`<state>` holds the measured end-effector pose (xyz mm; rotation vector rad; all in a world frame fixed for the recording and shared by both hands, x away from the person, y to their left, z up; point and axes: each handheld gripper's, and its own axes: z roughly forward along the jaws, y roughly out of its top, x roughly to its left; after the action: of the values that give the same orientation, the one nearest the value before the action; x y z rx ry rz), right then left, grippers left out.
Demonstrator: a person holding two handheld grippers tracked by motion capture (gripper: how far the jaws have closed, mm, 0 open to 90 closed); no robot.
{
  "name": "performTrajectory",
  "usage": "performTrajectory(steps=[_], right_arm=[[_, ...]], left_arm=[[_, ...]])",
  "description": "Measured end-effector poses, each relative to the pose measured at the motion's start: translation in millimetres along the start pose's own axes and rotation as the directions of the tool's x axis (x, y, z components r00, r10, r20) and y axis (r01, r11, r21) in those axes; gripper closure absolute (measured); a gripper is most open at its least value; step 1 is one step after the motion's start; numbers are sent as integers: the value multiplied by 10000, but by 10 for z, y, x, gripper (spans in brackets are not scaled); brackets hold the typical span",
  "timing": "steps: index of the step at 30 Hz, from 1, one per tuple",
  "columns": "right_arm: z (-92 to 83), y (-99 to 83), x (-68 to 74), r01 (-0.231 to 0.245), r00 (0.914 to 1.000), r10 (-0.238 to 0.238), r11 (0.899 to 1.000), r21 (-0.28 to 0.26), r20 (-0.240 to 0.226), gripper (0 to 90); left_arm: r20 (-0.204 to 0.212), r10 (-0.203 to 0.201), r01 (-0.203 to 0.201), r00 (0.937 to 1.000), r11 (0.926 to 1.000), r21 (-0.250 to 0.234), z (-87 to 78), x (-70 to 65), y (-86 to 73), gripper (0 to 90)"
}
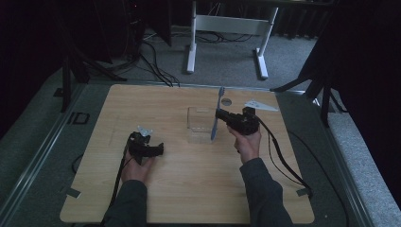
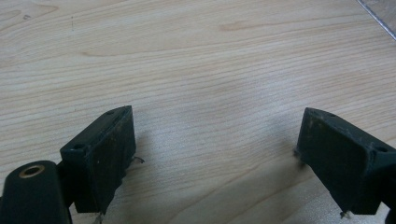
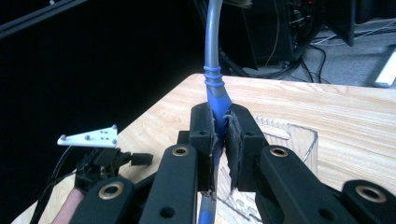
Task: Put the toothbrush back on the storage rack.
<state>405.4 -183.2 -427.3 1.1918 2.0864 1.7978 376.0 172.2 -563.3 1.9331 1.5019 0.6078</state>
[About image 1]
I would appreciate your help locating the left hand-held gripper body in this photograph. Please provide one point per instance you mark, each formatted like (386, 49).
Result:
(137, 146)

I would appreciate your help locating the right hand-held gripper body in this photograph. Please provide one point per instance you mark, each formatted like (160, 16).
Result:
(244, 124)

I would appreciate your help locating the blue toothbrush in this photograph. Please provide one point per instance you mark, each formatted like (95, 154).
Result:
(218, 104)

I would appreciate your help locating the clear plastic container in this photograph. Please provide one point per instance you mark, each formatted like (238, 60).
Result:
(200, 126)

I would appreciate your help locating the person's right hand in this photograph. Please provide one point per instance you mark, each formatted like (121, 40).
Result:
(249, 146)

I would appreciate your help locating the person's left hand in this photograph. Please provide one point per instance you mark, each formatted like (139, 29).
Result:
(135, 171)

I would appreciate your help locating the round grey table grommet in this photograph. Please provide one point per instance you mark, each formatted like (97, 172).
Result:
(227, 101)

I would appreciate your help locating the grey tape piece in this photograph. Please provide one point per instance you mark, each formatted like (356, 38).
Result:
(73, 193)
(302, 192)

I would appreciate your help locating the black metal stand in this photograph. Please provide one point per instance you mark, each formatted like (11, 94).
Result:
(66, 82)
(324, 104)

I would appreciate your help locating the dark computer tower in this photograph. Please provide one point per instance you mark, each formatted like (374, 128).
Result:
(135, 28)

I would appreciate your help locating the white desk frame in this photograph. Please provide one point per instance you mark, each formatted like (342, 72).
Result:
(231, 24)

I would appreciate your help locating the metal floor rail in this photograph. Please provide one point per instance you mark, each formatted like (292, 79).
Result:
(38, 151)
(343, 176)

